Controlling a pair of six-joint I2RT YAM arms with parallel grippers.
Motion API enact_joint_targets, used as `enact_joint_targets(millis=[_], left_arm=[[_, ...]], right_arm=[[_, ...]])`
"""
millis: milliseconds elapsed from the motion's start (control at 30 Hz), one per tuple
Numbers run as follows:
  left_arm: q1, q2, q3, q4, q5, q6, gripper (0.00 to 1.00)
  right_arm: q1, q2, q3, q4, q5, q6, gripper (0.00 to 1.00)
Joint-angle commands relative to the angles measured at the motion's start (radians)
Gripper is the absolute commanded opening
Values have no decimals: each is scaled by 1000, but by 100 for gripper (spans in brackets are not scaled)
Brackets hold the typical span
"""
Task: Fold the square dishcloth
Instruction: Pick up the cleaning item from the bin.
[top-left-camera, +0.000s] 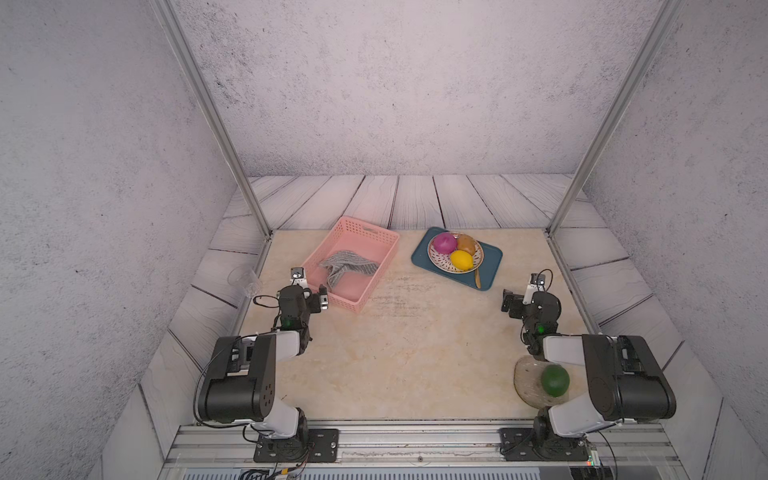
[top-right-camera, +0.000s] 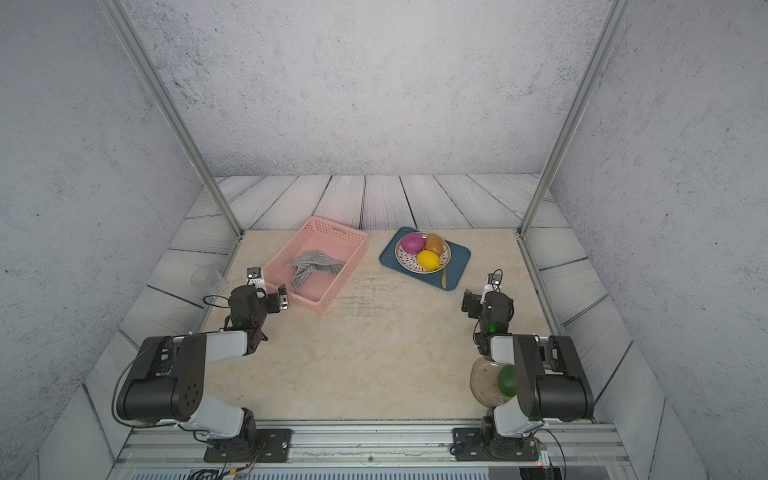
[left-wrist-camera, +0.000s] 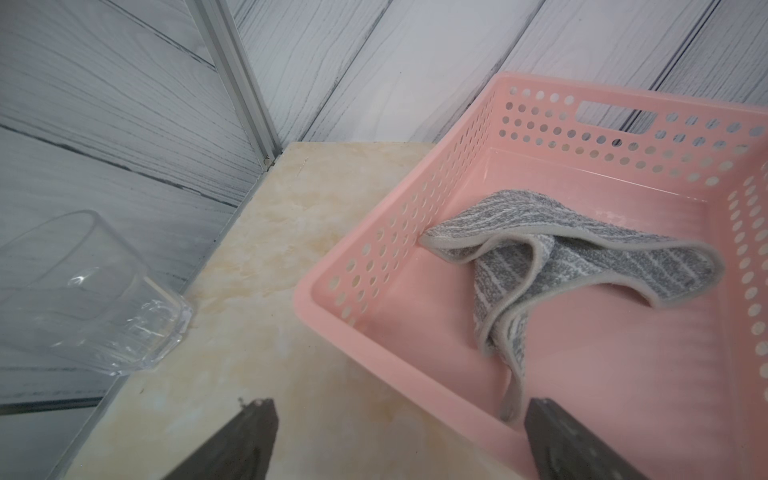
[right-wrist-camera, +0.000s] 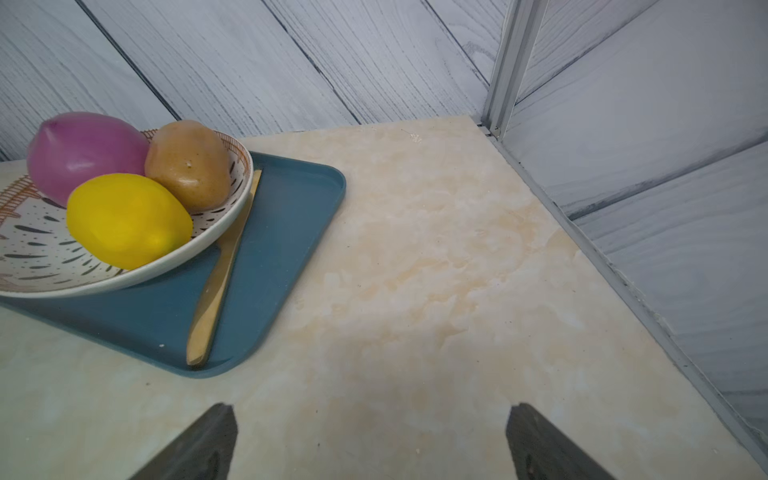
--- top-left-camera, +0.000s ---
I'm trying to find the white patterned bowl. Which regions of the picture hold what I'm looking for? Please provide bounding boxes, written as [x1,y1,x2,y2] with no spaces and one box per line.
[427,232,485,275]

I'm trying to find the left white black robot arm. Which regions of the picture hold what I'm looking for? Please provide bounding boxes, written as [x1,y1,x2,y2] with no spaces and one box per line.
[193,284,328,449]

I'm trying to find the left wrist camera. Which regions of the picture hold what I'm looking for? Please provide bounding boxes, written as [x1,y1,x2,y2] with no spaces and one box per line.
[290,267,308,289]

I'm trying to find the clear plastic cup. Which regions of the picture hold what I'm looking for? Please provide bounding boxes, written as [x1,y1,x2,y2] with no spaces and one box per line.
[227,265,262,299]

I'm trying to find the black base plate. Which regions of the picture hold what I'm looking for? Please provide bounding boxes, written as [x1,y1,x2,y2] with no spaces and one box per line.
[253,429,339,464]
[498,428,590,462]

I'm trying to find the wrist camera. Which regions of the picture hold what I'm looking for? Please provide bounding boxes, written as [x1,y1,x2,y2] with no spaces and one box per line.
[523,272,547,305]
[290,267,308,289]

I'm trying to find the aluminium frame post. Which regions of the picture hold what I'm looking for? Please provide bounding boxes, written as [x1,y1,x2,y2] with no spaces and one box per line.
[545,0,684,239]
[152,0,273,240]

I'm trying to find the green lime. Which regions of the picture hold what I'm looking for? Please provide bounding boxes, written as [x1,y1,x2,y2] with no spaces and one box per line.
[540,364,570,398]

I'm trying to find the purple onion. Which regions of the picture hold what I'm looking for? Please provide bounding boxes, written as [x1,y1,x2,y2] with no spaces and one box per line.
[432,232,458,255]

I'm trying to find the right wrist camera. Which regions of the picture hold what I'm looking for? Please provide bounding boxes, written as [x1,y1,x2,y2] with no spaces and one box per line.
[523,272,547,305]

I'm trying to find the brown round fruit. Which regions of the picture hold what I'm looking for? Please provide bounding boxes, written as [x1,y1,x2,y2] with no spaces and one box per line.
[456,234,477,255]

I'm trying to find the right aluminium frame post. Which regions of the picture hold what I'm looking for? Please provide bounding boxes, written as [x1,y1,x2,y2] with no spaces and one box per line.
[545,0,684,239]

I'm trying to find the aluminium front rail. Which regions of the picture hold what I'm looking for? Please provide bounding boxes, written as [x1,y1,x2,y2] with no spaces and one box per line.
[157,419,691,480]

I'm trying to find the left aluminium frame post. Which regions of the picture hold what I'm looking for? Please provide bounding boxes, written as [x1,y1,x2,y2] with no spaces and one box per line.
[152,0,273,240]

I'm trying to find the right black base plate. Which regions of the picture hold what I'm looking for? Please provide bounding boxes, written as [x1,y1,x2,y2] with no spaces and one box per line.
[498,428,590,462]

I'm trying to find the yellow lemon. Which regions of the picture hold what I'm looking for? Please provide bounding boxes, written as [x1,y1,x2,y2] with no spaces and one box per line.
[450,250,474,272]

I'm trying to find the pink plastic basket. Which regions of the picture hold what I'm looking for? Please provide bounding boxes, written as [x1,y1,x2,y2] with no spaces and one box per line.
[302,216,400,313]

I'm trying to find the grey striped dishcloth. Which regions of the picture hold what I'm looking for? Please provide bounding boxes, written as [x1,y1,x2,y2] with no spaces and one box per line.
[319,250,379,290]

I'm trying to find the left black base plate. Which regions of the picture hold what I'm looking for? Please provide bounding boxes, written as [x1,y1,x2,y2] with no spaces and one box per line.
[253,429,339,464]

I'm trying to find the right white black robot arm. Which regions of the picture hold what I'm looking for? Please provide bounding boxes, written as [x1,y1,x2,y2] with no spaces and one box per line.
[501,287,677,448]

